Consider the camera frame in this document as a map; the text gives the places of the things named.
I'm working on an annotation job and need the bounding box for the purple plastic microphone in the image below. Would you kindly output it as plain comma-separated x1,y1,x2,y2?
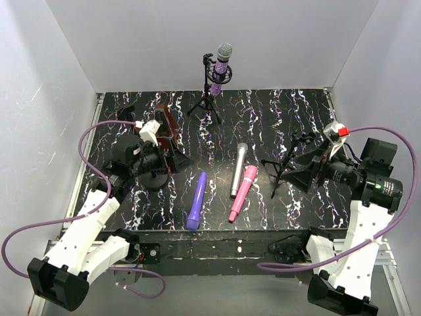
186,172,207,231

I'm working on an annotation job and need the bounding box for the purple glitter microphone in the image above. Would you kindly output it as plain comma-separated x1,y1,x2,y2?
210,43,233,97

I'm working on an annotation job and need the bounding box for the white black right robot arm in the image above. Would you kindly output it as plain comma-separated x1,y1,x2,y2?
281,138,403,315

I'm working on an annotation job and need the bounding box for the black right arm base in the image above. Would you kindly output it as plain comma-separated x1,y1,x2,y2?
267,230,310,264

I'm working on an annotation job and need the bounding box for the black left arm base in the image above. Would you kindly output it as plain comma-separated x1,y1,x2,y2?
125,236,161,265

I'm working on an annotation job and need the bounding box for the small black tripod stand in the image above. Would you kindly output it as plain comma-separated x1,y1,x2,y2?
260,131,316,199

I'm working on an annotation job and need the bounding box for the black round-base stand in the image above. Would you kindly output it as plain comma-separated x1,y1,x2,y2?
116,104,170,191

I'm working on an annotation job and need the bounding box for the tall black tripod stand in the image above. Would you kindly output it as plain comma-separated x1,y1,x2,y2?
187,53,233,124

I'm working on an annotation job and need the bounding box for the brown wooden metronome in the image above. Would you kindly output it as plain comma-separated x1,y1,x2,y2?
154,104,178,149

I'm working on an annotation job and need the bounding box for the pink microphone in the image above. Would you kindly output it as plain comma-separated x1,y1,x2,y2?
228,165,258,223

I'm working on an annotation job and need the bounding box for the silver microphone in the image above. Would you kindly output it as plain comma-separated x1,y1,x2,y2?
230,143,248,199

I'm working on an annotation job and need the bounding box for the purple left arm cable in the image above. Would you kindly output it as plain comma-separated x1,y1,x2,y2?
1,120,166,300

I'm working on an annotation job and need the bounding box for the aluminium table rail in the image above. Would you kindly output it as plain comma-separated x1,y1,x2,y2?
28,92,145,316

